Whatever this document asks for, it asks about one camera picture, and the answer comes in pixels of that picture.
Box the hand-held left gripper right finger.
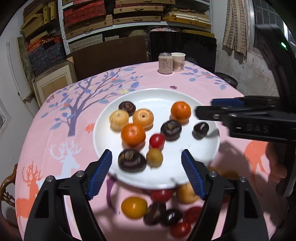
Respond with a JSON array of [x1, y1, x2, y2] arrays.
[[181, 149, 272, 241]]

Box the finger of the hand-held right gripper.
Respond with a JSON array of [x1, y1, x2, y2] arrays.
[[195, 105, 232, 121], [211, 96, 281, 109]]

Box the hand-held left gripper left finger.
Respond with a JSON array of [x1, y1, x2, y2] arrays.
[[24, 149, 113, 241]]

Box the dark plum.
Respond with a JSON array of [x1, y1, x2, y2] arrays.
[[159, 209, 184, 227], [192, 122, 210, 139], [143, 203, 167, 226]]

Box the orange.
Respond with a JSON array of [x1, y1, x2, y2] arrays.
[[121, 123, 147, 147], [170, 101, 192, 123]]

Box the dark purple mangosteen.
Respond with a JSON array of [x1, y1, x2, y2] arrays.
[[118, 101, 136, 115], [118, 149, 147, 172], [160, 120, 182, 141]]

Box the yellow-green tomato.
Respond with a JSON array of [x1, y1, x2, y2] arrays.
[[223, 170, 240, 180]]

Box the small yellow-brown fruit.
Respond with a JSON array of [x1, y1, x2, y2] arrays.
[[146, 148, 164, 168]]

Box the yellow tomato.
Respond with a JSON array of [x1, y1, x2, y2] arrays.
[[121, 197, 148, 219]]

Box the white oval plate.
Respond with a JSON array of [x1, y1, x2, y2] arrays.
[[93, 88, 221, 189]]

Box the golden orange apple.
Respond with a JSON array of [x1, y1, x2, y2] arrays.
[[132, 108, 154, 129]]

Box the person's right hand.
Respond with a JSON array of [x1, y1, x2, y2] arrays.
[[265, 142, 288, 186]]

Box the black wheel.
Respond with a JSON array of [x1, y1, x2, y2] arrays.
[[214, 72, 238, 88]]

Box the pink deer print tablecloth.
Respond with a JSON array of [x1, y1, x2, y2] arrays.
[[14, 61, 289, 241]]

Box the paper cup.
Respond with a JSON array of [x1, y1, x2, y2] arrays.
[[171, 52, 186, 72]]

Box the black flat panel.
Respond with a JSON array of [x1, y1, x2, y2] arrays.
[[149, 31, 217, 72]]

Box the pink drink can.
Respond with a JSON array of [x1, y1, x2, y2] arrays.
[[158, 52, 173, 75]]

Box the hanging woven strip mat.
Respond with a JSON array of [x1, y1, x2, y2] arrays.
[[222, 0, 251, 57]]

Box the carved wooden chair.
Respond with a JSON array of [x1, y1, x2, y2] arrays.
[[0, 163, 19, 230]]

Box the window with metal mesh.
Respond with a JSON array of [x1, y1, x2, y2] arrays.
[[248, 0, 287, 54]]

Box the beige framed panel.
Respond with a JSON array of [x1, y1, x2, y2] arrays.
[[31, 62, 77, 108]]

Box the white framed window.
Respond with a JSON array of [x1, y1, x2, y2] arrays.
[[0, 107, 12, 135]]

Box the brown board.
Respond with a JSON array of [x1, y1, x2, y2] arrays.
[[66, 36, 151, 81]]

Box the pile of patterned boxes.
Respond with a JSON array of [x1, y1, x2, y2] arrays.
[[17, 0, 67, 77]]

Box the stacks of flat woven boxes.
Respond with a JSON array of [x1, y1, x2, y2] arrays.
[[62, 0, 212, 47]]

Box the white metal shelf rack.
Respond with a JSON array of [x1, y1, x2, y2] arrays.
[[57, 0, 214, 50]]

